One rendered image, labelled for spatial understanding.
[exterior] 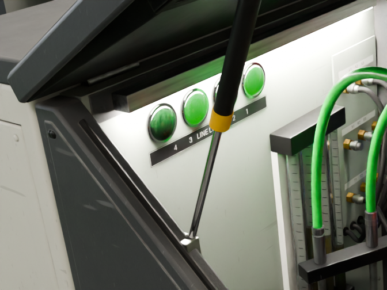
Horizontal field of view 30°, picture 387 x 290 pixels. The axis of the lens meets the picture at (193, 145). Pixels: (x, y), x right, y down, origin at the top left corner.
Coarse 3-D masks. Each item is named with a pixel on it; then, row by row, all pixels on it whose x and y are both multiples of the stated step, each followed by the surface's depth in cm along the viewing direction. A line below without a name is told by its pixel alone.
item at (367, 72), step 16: (352, 80) 86; (384, 80) 80; (336, 96) 91; (320, 112) 95; (320, 128) 96; (320, 144) 98; (320, 160) 99; (320, 176) 101; (320, 192) 102; (320, 208) 103; (320, 224) 104
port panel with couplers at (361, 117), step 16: (352, 48) 118; (368, 48) 121; (336, 64) 115; (352, 64) 119; (368, 64) 122; (336, 80) 116; (368, 80) 119; (352, 96) 120; (368, 96) 124; (352, 112) 121; (368, 112) 125; (352, 128) 122; (368, 128) 126; (352, 144) 120; (368, 144) 127; (352, 160) 124; (352, 176) 125; (384, 176) 129; (352, 192) 126; (352, 208) 127
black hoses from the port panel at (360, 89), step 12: (384, 84) 117; (372, 96) 114; (384, 132) 115; (384, 144) 116; (384, 156) 117; (384, 168) 117; (384, 192) 122; (384, 204) 126; (360, 216) 130; (384, 216) 121; (360, 228) 127; (360, 240) 125
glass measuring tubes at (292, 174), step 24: (312, 120) 109; (336, 120) 111; (288, 144) 104; (312, 144) 113; (336, 144) 114; (288, 168) 107; (336, 168) 115; (288, 192) 110; (336, 192) 117; (288, 216) 111; (336, 216) 118; (288, 240) 112; (312, 240) 114; (336, 240) 120; (288, 264) 114; (288, 288) 115; (312, 288) 118; (336, 288) 124
